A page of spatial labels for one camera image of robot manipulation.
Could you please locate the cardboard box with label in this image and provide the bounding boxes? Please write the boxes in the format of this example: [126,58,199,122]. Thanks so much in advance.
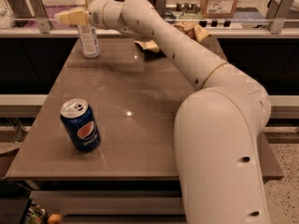
[200,0,238,18]

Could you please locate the right metal railing bracket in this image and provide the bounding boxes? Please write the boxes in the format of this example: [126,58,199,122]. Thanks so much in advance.
[266,0,294,35]

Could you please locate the grey table drawer base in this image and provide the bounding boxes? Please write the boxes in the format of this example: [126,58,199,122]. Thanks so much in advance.
[31,180,187,224]

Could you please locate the purple plastic crate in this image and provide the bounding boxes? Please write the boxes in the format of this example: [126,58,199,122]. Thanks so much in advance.
[25,6,75,29]

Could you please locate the metal railing bracket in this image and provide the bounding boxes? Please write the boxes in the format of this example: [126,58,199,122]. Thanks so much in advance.
[29,0,51,34]
[266,0,294,35]
[155,0,166,17]

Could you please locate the blue pepsi can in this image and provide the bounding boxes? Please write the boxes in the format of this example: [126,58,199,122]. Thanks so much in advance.
[60,98,101,151]

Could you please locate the brown chip bag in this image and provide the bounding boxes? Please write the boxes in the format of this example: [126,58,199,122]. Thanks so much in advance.
[135,21,210,53]

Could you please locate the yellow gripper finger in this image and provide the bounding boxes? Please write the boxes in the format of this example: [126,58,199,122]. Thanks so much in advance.
[54,7,90,26]

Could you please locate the left metal railing bracket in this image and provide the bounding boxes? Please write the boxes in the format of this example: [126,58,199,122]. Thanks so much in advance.
[29,0,51,34]

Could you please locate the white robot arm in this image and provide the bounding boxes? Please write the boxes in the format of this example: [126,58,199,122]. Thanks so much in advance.
[54,0,271,224]

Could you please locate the clear plastic water bottle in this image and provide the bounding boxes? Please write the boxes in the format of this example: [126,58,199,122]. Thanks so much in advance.
[75,0,100,58]

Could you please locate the middle metal railing bracket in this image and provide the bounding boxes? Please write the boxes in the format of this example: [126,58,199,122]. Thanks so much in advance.
[155,0,166,17]

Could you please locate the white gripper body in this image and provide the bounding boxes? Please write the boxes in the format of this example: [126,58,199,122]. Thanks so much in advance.
[88,0,122,30]

